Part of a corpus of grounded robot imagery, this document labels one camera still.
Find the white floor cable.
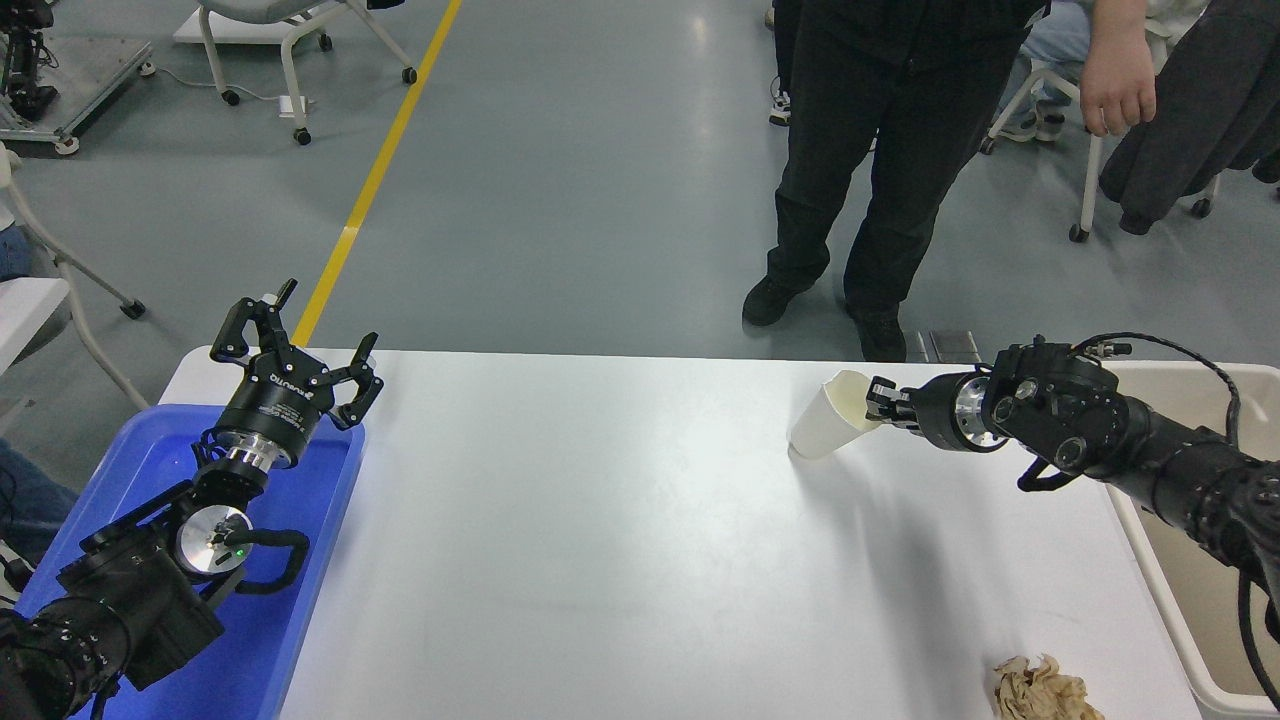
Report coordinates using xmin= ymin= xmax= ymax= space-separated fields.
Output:
xmin=155 ymin=64 xmax=286 ymax=105

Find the large pale bin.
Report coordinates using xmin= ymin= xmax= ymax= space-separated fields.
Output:
xmin=1098 ymin=360 xmax=1280 ymax=720

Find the metal floor plate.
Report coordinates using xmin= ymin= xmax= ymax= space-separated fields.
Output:
xmin=904 ymin=330 xmax=983 ymax=363

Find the person's left hand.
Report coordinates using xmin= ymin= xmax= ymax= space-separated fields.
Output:
xmin=1080 ymin=28 xmax=1159 ymax=138

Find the crumpled tan paper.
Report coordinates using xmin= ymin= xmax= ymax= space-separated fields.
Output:
xmin=993 ymin=654 xmax=1106 ymax=720

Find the dark grey jacket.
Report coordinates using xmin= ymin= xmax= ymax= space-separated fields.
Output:
xmin=1100 ymin=0 xmax=1280 ymax=237

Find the white wheeled chair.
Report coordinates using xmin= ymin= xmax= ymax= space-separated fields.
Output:
xmin=980 ymin=55 xmax=1223 ymax=244
xmin=0 ymin=140 xmax=151 ymax=413
xmin=197 ymin=0 xmax=419 ymax=147

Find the blue plastic tray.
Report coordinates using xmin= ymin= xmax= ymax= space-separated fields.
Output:
xmin=15 ymin=403 xmax=367 ymax=720

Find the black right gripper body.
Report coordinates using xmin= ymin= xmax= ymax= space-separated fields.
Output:
xmin=912 ymin=372 xmax=967 ymax=451

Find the white paper cup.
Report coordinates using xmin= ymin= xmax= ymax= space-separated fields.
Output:
xmin=787 ymin=370 xmax=884 ymax=461

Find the black equipment stand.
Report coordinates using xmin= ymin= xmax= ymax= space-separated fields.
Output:
xmin=0 ymin=0 xmax=59 ymax=123

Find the white flat board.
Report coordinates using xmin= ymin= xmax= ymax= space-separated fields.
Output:
xmin=174 ymin=6 xmax=333 ymax=47

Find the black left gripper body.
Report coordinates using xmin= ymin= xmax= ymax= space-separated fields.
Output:
xmin=213 ymin=348 xmax=338 ymax=463

